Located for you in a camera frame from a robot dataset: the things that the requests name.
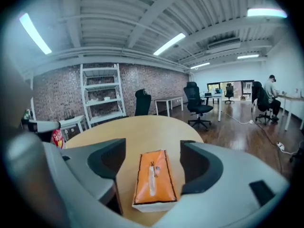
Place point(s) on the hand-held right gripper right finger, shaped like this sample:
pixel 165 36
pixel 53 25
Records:
pixel 237 174

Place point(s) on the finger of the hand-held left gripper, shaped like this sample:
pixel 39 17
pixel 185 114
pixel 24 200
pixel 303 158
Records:
pixel 47 126

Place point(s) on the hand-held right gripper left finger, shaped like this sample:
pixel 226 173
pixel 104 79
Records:
pixel 78 160

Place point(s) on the orange box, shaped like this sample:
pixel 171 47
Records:
pixel 154 174

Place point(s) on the large round wooden table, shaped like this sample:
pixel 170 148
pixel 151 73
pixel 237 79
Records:
pixel 147 132

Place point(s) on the black router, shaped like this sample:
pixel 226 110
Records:
pixel 69 116

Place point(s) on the white side table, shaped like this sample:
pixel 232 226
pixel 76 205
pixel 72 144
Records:
pixel 71 122

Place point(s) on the white power strip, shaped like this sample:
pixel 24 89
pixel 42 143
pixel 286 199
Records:
pixel 280 145

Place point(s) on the white metal shelf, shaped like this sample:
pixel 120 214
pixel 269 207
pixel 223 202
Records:
pixel 102 101

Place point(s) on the black jacket-draped office chair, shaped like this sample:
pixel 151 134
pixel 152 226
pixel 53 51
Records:
pixel 260 98

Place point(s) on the white computer desk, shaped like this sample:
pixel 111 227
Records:
pixel 215 96

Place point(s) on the wide window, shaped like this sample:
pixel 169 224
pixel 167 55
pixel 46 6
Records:
pixel 240 89

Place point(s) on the black covered chair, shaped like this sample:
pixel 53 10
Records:
pixel 142 103

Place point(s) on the black headrest office chair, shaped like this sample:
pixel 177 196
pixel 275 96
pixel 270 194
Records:
pixel 194 96

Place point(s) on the white table with wooden top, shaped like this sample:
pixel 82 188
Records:
pixel 292 98

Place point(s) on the long ceiling light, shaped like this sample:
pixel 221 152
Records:
pixel 169 44
pixel 200 65
pixel 266 12
pixel 35 33
pixel 248 56

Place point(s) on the white table with brown top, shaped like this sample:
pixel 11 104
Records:
pixel 168 99

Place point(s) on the ceiling air conditioner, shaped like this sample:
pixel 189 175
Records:
pixel 224 47

